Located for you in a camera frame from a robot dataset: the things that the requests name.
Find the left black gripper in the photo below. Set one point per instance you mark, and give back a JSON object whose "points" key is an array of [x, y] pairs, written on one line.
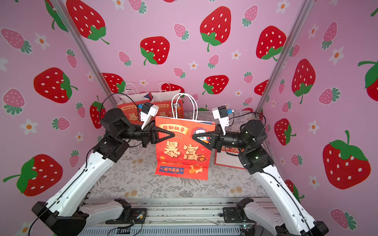
{"points": [[150, 134]]}

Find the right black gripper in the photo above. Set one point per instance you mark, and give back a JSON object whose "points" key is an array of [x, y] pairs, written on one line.
{"points": [[216, 140]]}

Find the red paper bag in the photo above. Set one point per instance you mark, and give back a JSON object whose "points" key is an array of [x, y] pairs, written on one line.
{"points": [[228, 157], [170, 105], [128, 101], [181, 156]]}

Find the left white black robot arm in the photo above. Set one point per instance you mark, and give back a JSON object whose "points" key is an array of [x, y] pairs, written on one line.
{"points": [[63, 213]]}

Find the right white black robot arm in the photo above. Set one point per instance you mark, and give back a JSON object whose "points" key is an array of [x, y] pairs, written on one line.
{"points": [[293, 219]]}

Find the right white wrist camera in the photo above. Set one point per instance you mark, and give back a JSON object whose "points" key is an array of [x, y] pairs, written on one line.
{"points": [[221, 114]]}

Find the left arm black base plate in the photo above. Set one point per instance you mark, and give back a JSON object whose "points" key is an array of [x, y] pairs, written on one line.
{"points": [[130, 216]]}

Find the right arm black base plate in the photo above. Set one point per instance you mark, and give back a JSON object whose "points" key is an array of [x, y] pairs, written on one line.
{"points": [[234, 215]]}

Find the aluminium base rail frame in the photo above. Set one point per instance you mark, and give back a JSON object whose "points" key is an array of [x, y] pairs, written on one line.
{"points": [[183, 217]]}

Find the left aluminium frame post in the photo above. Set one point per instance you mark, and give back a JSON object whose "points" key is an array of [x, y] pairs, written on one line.
{"points": [[80, 43]]}

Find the aluminium frame post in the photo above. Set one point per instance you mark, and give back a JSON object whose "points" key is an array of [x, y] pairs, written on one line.
{"points": [[295, 30], [80, 43]]}

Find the right aluminium frame post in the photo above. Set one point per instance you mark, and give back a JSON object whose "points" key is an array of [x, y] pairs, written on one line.
{"points": [[295, 30]]}

